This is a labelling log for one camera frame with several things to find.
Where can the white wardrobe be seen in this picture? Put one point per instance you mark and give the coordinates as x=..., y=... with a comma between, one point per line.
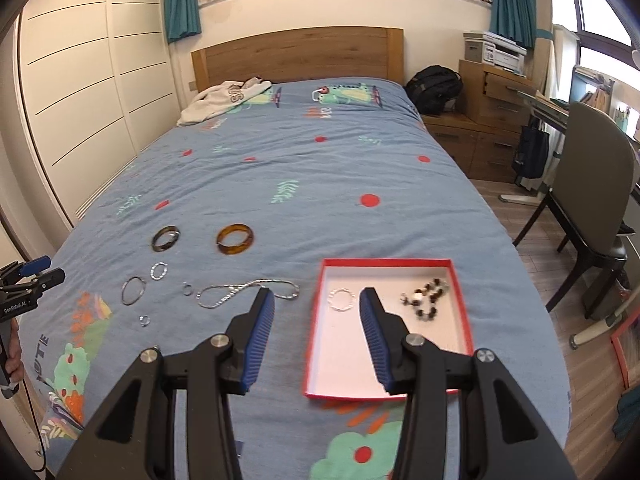
x=90, y=85

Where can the low wooden bedside cabinet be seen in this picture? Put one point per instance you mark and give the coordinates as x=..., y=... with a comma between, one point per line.
x=480, y=150

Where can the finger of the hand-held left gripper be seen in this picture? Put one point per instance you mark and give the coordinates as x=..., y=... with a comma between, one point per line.
x=50, y=277
x=37, y=263

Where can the dark tortoiseshell bangle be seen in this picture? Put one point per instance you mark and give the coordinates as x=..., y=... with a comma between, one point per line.
x=156, y=246

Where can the teal curtain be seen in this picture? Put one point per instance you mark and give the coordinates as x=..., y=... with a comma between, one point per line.
x=182, y=0
x=512, y=0

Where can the white printer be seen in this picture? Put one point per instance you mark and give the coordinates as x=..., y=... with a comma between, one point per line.
x=495, y=52

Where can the thin silver bangle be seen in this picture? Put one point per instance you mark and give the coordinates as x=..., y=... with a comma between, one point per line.
x=122, y=291

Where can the wooden drawer unit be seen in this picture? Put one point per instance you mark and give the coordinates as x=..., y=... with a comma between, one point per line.
x=495, y=90

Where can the window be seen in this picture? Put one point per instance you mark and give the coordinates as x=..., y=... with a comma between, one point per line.
x=600, y=10

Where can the amber bangle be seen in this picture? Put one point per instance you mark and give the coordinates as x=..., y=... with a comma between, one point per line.
x=248, y=234

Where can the wooden headboard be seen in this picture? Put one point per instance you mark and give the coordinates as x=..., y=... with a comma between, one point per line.
x=300, y=55

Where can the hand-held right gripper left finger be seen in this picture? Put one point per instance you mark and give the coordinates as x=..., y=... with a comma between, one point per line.
x=260, y=330

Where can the grey chair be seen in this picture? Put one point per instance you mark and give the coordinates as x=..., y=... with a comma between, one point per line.
x=595, y=170

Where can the black backpack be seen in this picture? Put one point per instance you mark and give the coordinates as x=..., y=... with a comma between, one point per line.
x=432, y=87

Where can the dark blue bag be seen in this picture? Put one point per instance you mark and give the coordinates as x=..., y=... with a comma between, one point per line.
x=531, y=147

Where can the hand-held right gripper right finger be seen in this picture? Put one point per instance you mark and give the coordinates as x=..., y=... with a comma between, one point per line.
x=372, y=340

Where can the teal cloth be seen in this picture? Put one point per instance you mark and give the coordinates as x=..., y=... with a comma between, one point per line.
x=629, y=415

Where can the white hoodie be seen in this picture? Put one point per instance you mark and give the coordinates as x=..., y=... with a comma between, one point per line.
x=215, y=102

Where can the red jewelry box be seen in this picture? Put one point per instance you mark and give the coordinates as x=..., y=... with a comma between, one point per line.
x=345, y=360

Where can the red framed panel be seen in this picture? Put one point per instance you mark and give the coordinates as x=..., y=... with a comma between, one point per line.
x=620, y=355

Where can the small twisted silver hoop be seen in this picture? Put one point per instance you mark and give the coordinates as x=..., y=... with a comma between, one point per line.
x=151, y=271

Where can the blue printed blanket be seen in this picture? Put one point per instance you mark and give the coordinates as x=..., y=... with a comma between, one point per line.
x=300, y=185

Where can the person's left hand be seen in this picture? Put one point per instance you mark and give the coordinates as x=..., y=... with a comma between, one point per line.
x=15, y=355

